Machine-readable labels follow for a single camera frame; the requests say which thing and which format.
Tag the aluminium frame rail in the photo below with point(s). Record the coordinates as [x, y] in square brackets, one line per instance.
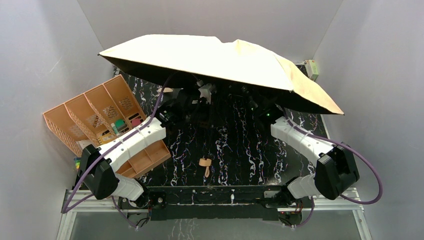
[87, 203]

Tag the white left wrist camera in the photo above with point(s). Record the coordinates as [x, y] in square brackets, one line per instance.
[204, 91]

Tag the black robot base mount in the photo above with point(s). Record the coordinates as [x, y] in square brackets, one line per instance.
[264, 202]

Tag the green eraser block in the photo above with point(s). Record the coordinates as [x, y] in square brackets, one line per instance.
[120, 125]

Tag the orange plastic desk organizer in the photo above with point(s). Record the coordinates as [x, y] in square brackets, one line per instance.
[78, 121]

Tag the white green box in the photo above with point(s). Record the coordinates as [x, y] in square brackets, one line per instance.
[311, 69]

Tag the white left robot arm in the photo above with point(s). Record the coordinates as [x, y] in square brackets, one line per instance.
[99, 165]

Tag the pink eraser block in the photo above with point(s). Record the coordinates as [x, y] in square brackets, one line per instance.
[136, 122]

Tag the coloured marker set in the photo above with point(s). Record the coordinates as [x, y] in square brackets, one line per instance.
[77, 161]

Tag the beige and black folding umbrella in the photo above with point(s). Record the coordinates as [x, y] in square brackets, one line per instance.
[260, 78]

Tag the yellow spiral notebook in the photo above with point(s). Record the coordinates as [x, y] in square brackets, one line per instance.
[105, 137]

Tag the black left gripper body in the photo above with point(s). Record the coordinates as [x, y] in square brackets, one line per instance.
[194, 96]

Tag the glue stick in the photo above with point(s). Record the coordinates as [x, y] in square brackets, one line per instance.
[114, 128]

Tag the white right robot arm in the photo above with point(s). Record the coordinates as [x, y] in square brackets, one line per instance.
[335, 166]

